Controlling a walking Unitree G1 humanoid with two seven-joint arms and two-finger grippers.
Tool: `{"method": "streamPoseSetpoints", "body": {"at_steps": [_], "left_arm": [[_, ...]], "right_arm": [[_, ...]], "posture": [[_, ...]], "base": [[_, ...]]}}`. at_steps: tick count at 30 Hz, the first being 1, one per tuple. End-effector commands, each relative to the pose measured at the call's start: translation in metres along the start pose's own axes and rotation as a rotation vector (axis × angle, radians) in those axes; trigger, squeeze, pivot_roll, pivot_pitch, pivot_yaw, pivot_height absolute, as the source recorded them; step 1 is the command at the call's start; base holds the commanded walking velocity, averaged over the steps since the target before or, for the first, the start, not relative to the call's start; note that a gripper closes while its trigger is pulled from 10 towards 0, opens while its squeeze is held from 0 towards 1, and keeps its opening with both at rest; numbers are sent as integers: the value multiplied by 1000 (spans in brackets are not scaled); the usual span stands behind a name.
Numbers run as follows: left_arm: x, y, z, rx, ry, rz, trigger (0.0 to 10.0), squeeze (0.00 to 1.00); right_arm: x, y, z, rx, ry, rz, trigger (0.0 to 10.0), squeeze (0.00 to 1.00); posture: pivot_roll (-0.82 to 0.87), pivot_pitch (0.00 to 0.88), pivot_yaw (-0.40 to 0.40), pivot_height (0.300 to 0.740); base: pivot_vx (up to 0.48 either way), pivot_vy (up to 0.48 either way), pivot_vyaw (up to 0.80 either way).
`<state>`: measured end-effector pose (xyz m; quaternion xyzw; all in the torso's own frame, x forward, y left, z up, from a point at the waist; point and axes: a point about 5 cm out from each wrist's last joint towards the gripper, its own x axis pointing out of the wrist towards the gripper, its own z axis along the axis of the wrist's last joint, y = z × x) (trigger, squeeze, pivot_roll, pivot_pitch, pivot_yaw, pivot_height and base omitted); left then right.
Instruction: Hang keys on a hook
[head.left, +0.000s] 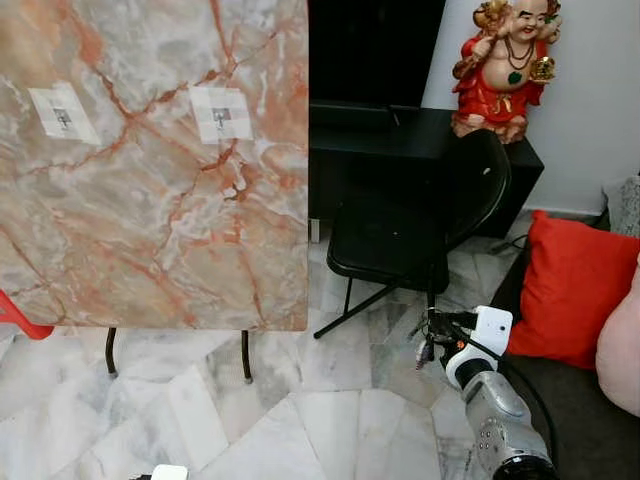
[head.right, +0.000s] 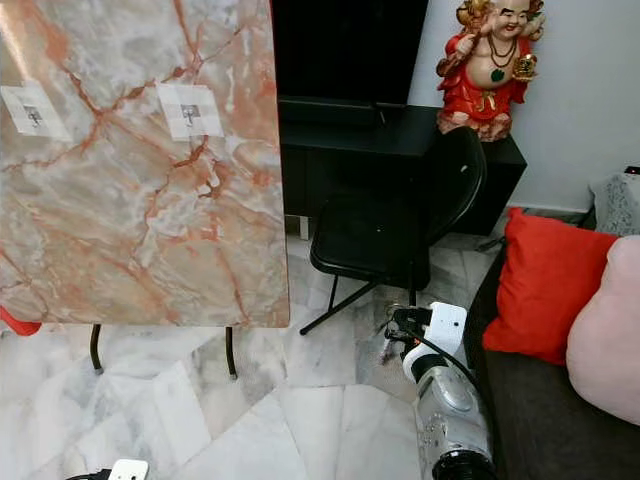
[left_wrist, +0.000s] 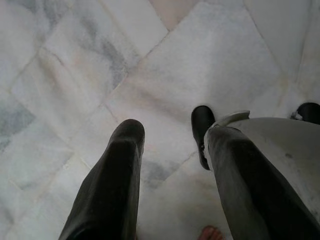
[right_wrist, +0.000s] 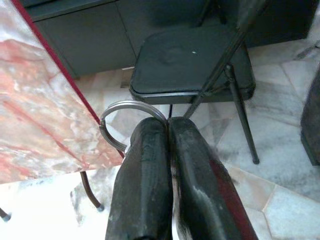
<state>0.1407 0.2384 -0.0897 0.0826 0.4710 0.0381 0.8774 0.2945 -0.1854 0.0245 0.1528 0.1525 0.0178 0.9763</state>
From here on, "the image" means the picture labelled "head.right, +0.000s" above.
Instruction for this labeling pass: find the red plastic stool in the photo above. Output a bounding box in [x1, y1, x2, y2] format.
[0, 305, 44, 337]

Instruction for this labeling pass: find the black television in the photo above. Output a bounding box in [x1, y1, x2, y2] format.
[272, 0, 425, 107]

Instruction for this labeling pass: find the dark sofa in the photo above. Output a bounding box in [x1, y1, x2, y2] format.
[464, 240, 640, 480]

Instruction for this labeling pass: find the black folding chair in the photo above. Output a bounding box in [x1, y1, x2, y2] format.
[298, 124, 489, 337]

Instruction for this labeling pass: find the red laughing Buddha statue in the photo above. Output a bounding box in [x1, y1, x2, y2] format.
[435, 0, 547, 142]

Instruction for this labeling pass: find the grey patterned cushion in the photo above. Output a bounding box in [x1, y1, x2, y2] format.
[589, 170, 640, 239]

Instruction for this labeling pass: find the pink marble table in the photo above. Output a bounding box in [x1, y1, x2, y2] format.
[0, 0, 292, 381]

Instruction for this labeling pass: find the black metal table leg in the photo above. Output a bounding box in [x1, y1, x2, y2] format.
[224, 326, 240, 381]
[89, 324, 106, 377]

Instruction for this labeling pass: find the pink cushion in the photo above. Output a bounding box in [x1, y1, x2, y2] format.
[564, 234, 640, 427]

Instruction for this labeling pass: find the dark bunch of keys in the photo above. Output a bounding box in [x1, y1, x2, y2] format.
[377, 324, 407, 367]

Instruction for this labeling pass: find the red cushion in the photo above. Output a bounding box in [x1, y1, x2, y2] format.
[481, 206, 622, 367]

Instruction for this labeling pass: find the black low console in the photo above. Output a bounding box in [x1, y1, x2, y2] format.
[278, 96, 529, 240]

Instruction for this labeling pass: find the white paper tag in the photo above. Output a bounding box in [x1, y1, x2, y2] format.
[0, 84, 74, 142]
[156, 82, 225, 141]

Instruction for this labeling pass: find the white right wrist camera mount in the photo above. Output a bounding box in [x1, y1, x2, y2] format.
[424, 302, 469, 354]

